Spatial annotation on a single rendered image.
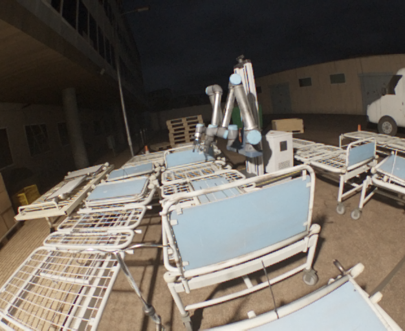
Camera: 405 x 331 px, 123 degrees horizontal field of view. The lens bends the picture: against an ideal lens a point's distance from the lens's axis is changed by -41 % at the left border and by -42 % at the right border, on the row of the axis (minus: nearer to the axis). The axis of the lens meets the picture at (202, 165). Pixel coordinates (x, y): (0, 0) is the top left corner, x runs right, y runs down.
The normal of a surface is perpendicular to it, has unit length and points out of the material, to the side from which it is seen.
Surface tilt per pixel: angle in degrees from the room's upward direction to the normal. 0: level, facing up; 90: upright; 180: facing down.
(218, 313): 0
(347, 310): 7
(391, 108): 89
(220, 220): 90
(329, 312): 7
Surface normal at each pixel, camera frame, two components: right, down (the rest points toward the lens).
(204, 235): 0.21, 0.23
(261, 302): -0.15, -0.95
